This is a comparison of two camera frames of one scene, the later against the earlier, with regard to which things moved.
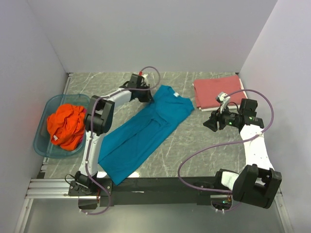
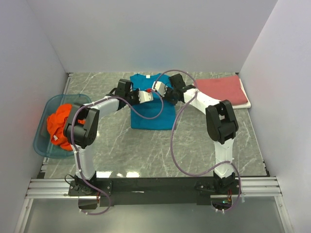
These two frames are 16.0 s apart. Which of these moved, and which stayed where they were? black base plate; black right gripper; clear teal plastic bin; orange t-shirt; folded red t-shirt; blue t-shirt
Moved: blue t-shirt; black right gripper
Stayed: black base plate; clear teal plastic bin; orange t-shirt; folded red t-shirt
